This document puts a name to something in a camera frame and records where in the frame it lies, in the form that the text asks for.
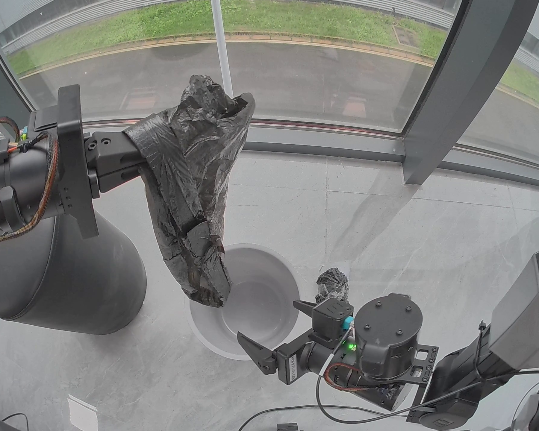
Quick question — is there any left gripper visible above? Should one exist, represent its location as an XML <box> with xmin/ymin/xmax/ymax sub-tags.
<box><xmin>0</xmin><ymin>84</ymin><xmax>145</xmax><ymax>240</ymax></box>

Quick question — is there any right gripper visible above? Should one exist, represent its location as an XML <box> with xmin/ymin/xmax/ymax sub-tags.
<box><xmin>237</xmin><ymin>299</ymin><xmax>361</xmax><ymax>386</ymax></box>

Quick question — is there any black plastic bag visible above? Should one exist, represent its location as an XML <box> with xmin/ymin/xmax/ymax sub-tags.
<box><xmin>122</xmin><ymin>75</ymin><xmax>256</xmax><ymax>308</ymax></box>

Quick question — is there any white trash bin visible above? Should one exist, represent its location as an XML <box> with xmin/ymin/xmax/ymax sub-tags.
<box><xmin>188</xmin><ymin>243</ymin><xmax>301</xmax><ymax>362</ymax></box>

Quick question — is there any crumpled black plastic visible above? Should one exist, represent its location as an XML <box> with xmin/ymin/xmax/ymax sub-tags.
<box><xmin>315</xmin><ymin>266</ymin><xmax>351</xmax><ymax>305</ymax></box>

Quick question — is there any dark grey round chair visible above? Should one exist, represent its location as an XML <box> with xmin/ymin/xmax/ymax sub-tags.
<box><xmin>0</xmin><ymin>208</ymin><xmax>148</xmax><ymax>336</ymax></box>

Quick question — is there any window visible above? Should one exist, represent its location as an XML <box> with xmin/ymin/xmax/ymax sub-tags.
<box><xmin>0</xmin><ymin>0</ymin><xmax>539</xmax><ymax>188</ymax></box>

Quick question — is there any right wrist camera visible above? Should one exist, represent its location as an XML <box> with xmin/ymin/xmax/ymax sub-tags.
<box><xmin>312</xmin><ymin>298</ymin><xmax>355</xmax><ymax>350</ymax></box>

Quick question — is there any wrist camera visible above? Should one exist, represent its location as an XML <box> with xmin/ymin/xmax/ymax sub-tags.
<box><xmin>27</xmin><ymin>108</ymin><xmax>60</xmax><ymax>133</ymax></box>
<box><xmin>312</xmin><ymin>298</ymin><xmax>355</xmax><ymax>350</ymax></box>

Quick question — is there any black cable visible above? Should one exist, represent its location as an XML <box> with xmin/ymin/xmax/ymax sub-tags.
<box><xmin>240</xmin><ymin>375</ymin><xmax>437</xmax><ymax>431</ymax></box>
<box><xmin>0</xmin><ymin>413</ymin><xmax>30</xmax><ymax>431</ymax></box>

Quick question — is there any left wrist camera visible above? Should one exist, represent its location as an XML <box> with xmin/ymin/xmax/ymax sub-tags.
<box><xmin>27</xmin><ymin>108</ymin><xmax>60</xmax><ymax>133</ymax></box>

